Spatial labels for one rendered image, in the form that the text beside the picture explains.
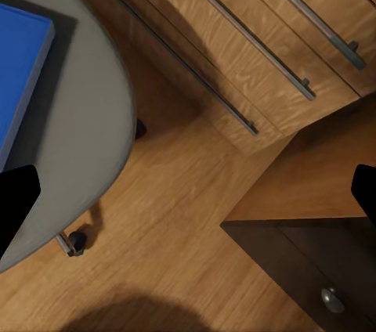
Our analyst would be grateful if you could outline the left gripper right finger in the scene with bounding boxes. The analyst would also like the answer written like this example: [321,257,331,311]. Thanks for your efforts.
[351,164,376,228]

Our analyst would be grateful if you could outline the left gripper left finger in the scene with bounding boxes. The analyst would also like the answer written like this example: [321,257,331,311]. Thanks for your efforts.
[0,164,41,258]

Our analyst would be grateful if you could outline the folder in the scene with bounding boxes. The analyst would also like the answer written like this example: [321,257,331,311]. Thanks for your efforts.
[0,3,56,173]

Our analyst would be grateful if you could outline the swivel chair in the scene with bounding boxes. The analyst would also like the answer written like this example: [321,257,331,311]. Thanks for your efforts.
[0,0,146,273]

